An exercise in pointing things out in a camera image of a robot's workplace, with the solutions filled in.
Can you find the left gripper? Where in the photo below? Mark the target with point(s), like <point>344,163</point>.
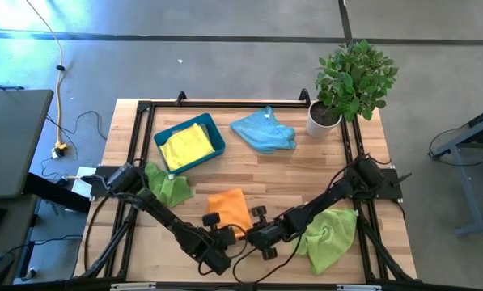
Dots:
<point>221,250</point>

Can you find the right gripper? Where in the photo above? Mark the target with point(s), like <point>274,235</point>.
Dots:
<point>267,236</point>

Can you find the orange microfiber towel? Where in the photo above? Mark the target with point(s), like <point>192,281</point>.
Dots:
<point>229,206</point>

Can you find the lime green microfiber towel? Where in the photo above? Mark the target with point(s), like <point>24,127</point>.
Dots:
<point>330,238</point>

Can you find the yellow microfiber towel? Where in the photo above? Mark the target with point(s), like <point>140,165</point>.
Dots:
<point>186,147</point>

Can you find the teal plastic bin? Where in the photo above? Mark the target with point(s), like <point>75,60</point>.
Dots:
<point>219,142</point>

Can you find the blue microfiber towel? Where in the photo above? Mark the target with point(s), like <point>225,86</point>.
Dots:
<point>261,131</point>

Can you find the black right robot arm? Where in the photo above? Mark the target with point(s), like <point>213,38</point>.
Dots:
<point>326,196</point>

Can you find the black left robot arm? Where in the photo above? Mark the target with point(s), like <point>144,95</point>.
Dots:
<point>164,214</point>

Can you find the grass green microfiber towel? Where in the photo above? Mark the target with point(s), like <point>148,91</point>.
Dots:
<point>168,190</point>

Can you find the white ribbed plant pot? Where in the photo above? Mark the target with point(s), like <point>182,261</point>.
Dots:
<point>314,128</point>

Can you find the white power box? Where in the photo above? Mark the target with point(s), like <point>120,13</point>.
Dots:
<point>80,186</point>

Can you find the black angled beam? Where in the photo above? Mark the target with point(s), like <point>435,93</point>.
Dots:
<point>59,194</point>

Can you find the yellow plug power strip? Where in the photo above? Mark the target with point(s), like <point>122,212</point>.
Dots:
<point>59,148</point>

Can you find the green leafy plant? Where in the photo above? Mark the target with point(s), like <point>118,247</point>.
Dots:
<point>354,77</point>

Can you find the grey desk with keyboard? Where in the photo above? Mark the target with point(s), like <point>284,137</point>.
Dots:
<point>18,218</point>

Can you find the grey metal stand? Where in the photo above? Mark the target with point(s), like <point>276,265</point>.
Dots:
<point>465,186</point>

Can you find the dark grey desk top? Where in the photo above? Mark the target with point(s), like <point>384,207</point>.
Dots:
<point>14,141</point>

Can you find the silver frame bracket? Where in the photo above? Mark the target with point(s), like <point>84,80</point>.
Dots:
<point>359,287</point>
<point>132,286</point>

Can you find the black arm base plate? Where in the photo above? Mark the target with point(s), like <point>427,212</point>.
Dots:
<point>99,188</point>
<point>391,186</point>

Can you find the black aluminium table frame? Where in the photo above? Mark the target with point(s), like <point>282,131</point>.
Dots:
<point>245,104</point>

